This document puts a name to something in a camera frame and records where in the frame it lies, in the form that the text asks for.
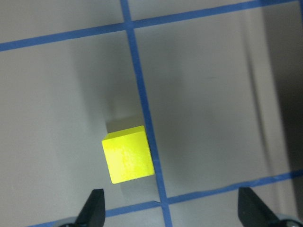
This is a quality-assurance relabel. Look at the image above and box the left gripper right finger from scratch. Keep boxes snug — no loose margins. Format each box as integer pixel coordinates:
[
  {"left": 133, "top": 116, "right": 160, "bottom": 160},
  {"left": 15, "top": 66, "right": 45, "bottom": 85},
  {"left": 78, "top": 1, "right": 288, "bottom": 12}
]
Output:
[{"left": 238, "top": 187, "right": 278, "bottom": 227}]

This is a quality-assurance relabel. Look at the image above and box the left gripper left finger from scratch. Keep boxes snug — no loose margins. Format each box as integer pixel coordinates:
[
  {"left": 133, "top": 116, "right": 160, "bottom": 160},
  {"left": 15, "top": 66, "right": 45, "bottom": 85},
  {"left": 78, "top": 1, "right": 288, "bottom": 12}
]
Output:
[{"left": 75, "top": 189, "right": 105, "bottom": 227}]

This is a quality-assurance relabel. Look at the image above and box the yellow block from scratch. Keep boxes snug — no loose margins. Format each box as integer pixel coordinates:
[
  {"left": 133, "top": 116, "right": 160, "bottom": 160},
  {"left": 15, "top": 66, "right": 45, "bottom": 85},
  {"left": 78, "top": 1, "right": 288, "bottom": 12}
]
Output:
[{"left": 102, "top": 125, "right": 155, "bottom": 184}]

